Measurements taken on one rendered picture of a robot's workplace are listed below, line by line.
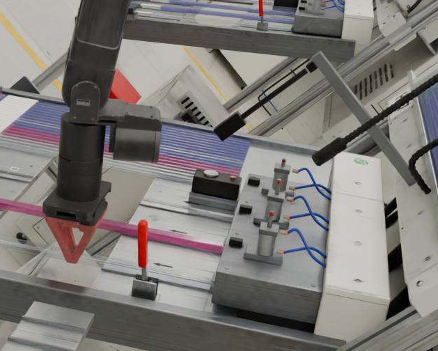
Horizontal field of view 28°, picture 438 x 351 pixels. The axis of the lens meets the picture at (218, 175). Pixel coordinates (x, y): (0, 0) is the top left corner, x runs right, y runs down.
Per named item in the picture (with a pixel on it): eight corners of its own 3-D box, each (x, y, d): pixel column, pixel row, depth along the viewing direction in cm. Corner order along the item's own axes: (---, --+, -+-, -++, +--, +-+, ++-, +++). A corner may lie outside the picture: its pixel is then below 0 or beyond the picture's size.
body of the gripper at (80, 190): (111, 194, 119) (115, 144, 116) (90, 225, 110) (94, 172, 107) (65, 186, 120) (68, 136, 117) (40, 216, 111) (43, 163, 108)
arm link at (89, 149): (62, 101, 112) (60, 116, 107) (116, 105, 113) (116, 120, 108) (59, 150, 115) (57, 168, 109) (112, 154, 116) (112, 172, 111)
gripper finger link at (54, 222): (105, 251, 121) (111, 189, 118) (91, 275, 115) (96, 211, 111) (58, 242, 122) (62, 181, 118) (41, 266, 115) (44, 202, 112)
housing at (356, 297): (303, 381, 110) (324, 284, 105) (319, 221, 156) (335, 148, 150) (366, 395, 110) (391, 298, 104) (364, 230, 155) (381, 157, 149)
